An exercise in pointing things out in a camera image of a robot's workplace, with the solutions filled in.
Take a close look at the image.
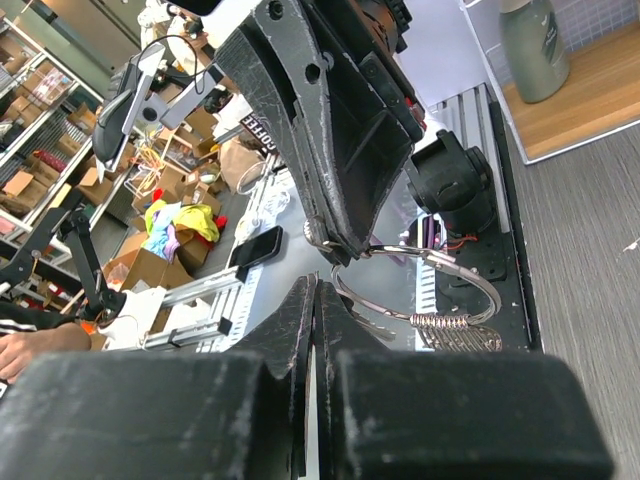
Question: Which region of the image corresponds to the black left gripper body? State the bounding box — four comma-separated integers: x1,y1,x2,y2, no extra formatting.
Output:
302,1,425,142

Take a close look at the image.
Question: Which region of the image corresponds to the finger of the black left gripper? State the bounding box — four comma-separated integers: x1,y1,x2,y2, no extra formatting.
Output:
299,0,416,261
215,1,350,260

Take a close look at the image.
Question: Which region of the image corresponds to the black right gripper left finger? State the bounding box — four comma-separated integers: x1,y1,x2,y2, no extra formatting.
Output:
1,275,317,479

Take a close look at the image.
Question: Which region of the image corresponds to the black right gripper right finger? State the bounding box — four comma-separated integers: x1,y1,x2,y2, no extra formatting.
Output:
314,282,615,479

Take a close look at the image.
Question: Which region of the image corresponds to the silver keyring with clips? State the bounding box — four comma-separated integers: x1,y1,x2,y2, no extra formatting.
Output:
302,214,503,352

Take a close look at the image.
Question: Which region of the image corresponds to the person's hand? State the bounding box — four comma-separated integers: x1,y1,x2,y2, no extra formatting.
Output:
1,323,91,384

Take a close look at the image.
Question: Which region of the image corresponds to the black smartphone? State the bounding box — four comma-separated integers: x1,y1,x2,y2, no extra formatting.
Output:
228,225,284,269

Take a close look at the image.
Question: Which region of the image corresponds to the grey green bottle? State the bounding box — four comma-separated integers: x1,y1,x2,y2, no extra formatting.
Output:
499,0,570,104

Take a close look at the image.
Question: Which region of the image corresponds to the colourful cloth pile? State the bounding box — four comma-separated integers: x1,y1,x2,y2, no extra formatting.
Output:
141,188,228,266

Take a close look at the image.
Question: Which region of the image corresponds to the wooden shelf board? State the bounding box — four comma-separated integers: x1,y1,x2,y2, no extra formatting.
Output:
501,22,639,165

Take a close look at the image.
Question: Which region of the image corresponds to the white slotted cable duct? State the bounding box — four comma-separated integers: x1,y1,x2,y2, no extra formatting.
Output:
414,219,441,351

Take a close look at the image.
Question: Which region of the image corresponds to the aluminium frame rail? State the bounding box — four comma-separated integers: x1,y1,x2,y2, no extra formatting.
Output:
139,267,262,353

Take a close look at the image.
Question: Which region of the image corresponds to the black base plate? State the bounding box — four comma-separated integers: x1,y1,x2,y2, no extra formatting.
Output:
450,101,542,352

